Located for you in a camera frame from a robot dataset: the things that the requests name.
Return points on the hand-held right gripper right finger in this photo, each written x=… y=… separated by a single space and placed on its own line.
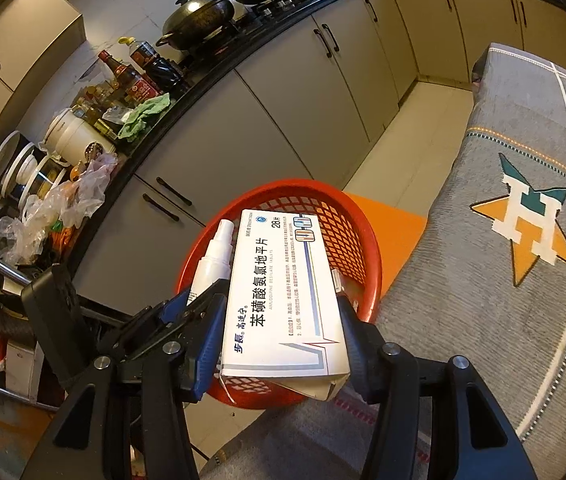
x=358 y=355

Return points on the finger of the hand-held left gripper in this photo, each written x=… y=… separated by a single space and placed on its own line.
x=175 y=307
x=213 y=292

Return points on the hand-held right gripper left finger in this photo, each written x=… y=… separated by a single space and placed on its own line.
x=210 y=355

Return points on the white spray bottle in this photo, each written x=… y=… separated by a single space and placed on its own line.
x=210 y=265

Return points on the white medicine box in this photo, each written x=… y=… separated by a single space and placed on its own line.
x=283 y=300

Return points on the red plastic basket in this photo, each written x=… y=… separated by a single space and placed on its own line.
x=343 y=240

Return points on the crumpled clear plastic bags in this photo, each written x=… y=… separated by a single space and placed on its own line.
x=78 y=195

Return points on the orange plastic stool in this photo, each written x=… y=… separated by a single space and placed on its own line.
x=398 y=235

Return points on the stacked white rimmed pots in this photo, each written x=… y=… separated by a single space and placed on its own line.
x=18 y=165

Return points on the white electric kettle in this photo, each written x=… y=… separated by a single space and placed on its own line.
x=75 y=140

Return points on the green dish cloth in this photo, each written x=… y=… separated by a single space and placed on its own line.
x=143 y=115

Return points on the grey lower kitchen cabinets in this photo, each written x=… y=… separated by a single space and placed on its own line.
x=288 y=110

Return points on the grey kitchen cabinets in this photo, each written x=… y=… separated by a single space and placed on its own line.
x=288 y=110
x=23 y=35

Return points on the black kitchen countertop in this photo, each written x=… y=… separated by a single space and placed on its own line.
x=203 y=70

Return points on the red label sauce bottle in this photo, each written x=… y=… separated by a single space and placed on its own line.
x=133 y=82

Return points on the dark yellow cap sauce bottle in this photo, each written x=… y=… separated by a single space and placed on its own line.
x=163 y=70

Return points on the grey upper kitchen cabinets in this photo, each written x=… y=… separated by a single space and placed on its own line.
x=23 y=35

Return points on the steel wok with lid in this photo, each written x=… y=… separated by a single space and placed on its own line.
x=198 y=15

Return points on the gas stove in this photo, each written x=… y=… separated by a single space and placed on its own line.
x=273 y=7

